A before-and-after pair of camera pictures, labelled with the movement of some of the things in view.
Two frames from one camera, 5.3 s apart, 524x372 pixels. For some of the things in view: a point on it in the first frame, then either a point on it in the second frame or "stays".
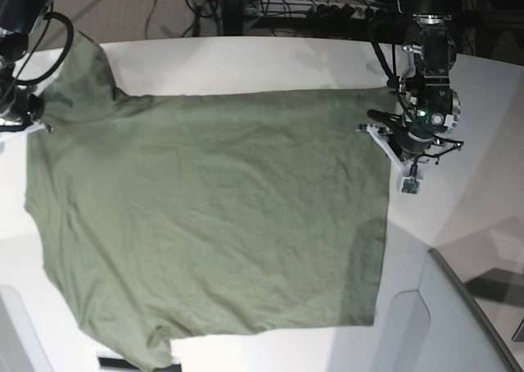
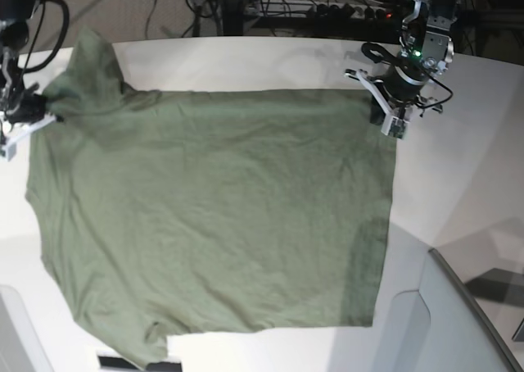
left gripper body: [22, 111] stays
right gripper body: [421, 121] → [401, 80]
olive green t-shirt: [173, 214] stays
